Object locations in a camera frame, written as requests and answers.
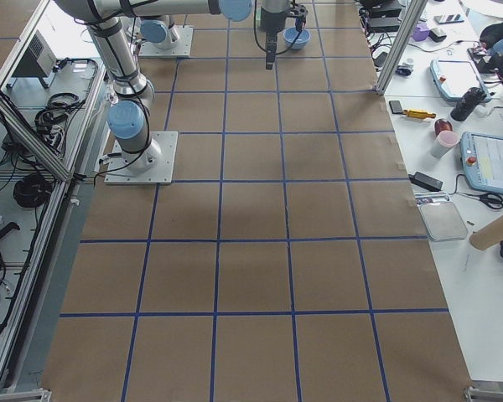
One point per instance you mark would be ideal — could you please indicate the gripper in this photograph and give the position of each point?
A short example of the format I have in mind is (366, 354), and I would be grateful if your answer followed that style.
(271, 23)

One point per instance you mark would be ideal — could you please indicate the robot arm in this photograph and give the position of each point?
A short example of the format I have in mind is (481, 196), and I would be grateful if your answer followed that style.
(160, 31)
(128, 119)

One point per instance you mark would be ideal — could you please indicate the blue bowl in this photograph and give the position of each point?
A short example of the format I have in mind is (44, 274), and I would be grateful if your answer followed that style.
(296, 40)

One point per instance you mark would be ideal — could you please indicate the black phone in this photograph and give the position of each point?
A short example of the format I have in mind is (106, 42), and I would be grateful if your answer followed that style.
(396, 107)

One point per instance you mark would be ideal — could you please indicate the purple box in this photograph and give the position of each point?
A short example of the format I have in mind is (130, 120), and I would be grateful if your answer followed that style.
(420, 32)

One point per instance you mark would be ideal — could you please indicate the far teach pendant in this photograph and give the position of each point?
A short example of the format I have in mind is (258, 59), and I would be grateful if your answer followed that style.
(453, 78)

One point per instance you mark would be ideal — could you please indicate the teach pendant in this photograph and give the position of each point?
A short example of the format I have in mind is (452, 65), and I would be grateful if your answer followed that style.
(453, 78)
(482, 161)

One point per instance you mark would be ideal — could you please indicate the red apple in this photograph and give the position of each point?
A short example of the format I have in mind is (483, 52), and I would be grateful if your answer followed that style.
(442, 125)

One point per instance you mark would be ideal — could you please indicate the pink lid cup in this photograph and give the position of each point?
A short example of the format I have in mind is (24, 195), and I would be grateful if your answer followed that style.
(444, 142)

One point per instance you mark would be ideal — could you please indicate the black power adapter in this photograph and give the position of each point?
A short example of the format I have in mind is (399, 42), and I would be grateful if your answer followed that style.
(426, 182)

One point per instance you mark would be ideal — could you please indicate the black water bottle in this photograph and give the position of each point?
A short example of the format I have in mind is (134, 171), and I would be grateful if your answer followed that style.
(467, 103)

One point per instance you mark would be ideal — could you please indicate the brown paper table cover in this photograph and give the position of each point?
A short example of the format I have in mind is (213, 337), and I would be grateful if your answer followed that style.
(286, 262)

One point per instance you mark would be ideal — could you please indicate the grey electronics box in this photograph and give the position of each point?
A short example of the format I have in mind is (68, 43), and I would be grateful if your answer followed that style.
(37, 62)

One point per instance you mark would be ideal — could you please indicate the near teach pendant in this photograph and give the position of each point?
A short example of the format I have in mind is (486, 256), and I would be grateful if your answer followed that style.
(482, 161)

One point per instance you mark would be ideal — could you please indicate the cardboard tube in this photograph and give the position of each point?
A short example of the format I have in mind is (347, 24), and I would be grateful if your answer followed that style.
(489, 235)

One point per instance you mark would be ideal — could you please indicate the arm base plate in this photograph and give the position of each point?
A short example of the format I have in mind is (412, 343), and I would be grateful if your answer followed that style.
(156, 165)
(181, 50)

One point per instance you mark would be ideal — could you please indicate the aluminium frame post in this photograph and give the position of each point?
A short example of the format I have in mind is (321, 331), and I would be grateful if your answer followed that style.
(413, 12)

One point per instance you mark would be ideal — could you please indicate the black handled scissors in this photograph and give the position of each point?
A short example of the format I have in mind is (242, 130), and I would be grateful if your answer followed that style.
(491, 200)

